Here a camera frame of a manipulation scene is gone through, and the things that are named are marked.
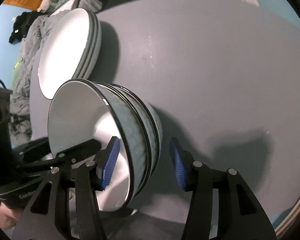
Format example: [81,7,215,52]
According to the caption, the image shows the left hand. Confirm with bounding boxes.
[0,203,23,232]

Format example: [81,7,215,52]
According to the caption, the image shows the white ribbed bowl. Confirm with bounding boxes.
[113,84,162,174]
[47,79,152,212]
[97,83,152,195]

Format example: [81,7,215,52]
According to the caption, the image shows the white plate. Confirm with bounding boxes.
[82,20,102,79]
[38,9,90,99]
[72,12,102,79]

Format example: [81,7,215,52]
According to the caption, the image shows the white plate top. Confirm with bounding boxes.
[72,12,102,79]

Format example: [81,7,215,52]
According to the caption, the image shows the grey quilted blanket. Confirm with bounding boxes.
[8,0,103,145]

